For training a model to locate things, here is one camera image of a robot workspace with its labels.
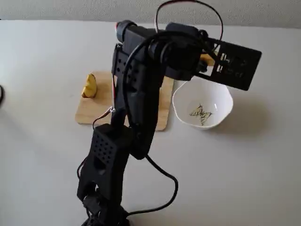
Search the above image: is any broad apple slice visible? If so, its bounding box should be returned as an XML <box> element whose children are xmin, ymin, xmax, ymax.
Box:
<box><xmin>81</xmin><ymin>73</ymin><xmax>98</xmax><ymax>99</ymax></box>

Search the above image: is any wooden cutting board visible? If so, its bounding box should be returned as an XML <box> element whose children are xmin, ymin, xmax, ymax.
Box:
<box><xmin>74</xmin><ymin>71</ymin><xmax>175</xmax><ymax>132</ymax></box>

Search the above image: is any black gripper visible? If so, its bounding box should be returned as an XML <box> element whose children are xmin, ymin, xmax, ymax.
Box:
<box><xmin>164</xmin><ymin>22</ymin><xmax>262</xmax><ymax>91</ymax></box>

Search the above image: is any yellow apple slice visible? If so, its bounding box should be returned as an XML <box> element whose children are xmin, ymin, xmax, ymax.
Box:
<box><xmin>201</xmin><ymin>53</ymin><xmax>217</xmax><ymax>66</ymax></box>

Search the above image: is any red white motor wire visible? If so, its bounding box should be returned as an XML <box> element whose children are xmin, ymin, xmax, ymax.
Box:
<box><xmin>93</xmin><ymin>76</ymin><xmax>118</xmax><ymax>130</ymax></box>

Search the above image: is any black cable loop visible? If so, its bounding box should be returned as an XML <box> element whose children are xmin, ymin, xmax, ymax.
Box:
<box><xmin>0</xmin><ymin>84</ymin><xmax>6</xmax><ymax>107</ymax></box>

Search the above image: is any white ceramic bowl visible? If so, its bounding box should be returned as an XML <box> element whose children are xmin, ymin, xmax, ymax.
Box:
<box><xmin>172</xmin><ymin>79</ymin><xmax>234</xmax><ymax>131</ymax></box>

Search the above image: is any thick black camera cable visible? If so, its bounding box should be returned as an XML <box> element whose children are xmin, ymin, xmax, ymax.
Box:
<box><xmin>122</xmin><ymin>30</ymin><xmax>179</xmax><ymax>212</ymax></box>

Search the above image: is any thin black red wire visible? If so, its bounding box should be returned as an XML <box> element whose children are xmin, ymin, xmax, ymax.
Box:
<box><xmin>154</xmin><ymin>0</ymin><xmax>224</xmax><ymax>42</ymax></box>

